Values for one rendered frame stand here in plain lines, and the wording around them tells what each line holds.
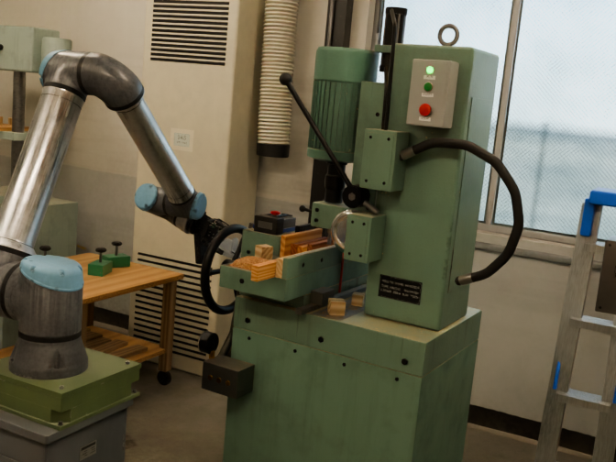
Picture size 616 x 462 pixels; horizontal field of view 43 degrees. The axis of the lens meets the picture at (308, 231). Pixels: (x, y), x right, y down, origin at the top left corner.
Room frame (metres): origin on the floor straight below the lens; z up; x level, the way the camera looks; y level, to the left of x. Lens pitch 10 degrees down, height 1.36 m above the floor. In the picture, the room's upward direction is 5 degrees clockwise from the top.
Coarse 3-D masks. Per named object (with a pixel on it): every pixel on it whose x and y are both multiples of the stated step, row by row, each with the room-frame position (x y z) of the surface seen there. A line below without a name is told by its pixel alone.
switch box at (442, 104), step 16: (416, 64) 1.96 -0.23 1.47; (432, 64) 1.94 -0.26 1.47; (448, 64) 1.92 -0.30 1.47; (416, 80) 1.96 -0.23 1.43; (432, 80) 1.94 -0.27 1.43; (448, 80) 1.92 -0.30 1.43; (416, 96) 1.95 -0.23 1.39; (448, 96) 1.92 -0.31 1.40; (416, 112) 1.95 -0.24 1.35; (432, 112) 1.93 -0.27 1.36; (448, 112) 1.94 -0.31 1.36
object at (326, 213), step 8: (312, 208) 2.24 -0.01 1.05; (320, 208) 2.23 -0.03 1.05; (328, 208) 2.21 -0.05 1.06; (336, 208) 2.20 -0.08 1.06; (344, 208) 2.19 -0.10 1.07; (312, 216) 2.24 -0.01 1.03; (320, 216) 2.22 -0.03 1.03; (328, 216) 2.21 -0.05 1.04; (312, 224) 2.24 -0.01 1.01; (320, 224) 2.22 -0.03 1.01; (328, 224) 2.21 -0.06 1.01; (328, 232) 2.24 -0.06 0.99
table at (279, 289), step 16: (272, 256) 2.24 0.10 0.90; (224, 272) 2.06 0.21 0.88; (240, 272) 2.03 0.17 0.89; (320, 272) 2.12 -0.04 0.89; (336, 272) 2.21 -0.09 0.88; (352, 272) 2.29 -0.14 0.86; (240, 288) 2.03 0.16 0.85; (256, 288) 2.01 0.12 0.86; (272, 288) 1.98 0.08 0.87; (288, 288) 1.97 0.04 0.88; (304, 288) 2.05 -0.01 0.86
